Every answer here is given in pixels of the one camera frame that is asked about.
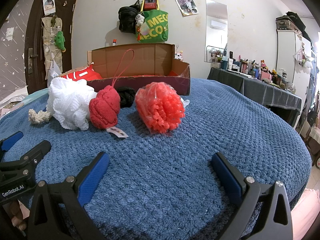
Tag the black fuzzy pompom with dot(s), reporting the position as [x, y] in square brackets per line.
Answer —
[127, 96]

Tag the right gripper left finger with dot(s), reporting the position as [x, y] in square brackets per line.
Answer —
[74, 192]

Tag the wall mirror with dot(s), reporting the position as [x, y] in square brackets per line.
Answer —
[216, 31]

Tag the cardboard box red lining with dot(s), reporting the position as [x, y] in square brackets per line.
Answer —
[136, 65]

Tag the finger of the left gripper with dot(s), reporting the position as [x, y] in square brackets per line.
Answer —
[35, 152]
[7, 143]

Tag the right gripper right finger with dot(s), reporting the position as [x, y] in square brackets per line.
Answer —
[263, 210]

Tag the white mesh bath pouf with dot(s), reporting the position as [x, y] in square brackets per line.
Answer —
[68, 103]

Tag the pink plush toy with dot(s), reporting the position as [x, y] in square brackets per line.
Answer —
[179, 55]

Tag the table with grey cloth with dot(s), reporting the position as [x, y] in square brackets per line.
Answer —
[283, 103]

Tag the person's left hand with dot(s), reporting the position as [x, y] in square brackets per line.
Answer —
[17, 213]

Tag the white wardrobe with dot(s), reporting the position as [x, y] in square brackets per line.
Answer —
[294, 57]

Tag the dark wooden door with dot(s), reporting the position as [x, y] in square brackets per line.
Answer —
[33, 49]

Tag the red mesh pouf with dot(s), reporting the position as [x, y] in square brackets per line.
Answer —
[160, 107]

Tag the blue knitted blanket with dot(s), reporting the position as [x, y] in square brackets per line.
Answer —
[162, 186]

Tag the green plush toy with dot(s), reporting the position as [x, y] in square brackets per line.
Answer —
[60, 41]

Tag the black bag on wall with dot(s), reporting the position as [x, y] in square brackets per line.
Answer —
[126, 16]

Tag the white plastic bag on door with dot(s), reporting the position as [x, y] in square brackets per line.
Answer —
[53, 72]

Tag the photo on wall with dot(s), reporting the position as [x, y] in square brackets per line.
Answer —
[187, 7]

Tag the green tote bag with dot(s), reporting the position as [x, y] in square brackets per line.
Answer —
[151, 23]

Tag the red chenille sponge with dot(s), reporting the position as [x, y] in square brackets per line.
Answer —
[105, 107]

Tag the hanging fabric organizer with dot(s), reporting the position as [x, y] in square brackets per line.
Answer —
[50, 27]

